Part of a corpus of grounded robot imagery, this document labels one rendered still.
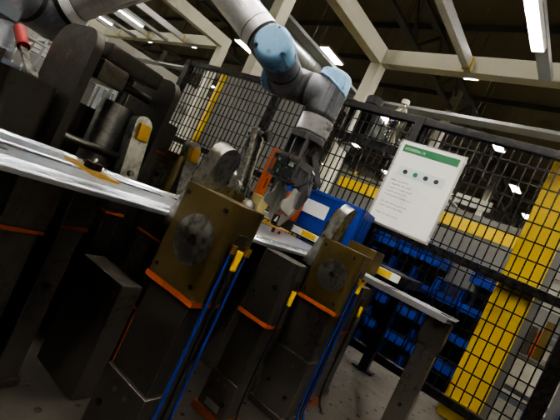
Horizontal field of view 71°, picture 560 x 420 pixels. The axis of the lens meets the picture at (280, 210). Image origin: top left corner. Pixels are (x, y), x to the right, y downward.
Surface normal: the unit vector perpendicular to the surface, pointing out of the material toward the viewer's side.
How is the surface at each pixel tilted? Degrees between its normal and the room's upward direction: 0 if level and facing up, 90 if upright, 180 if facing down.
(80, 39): 90
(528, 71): 90
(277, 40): 90
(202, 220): 90
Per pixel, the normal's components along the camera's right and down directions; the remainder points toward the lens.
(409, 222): -0.49, -0.22
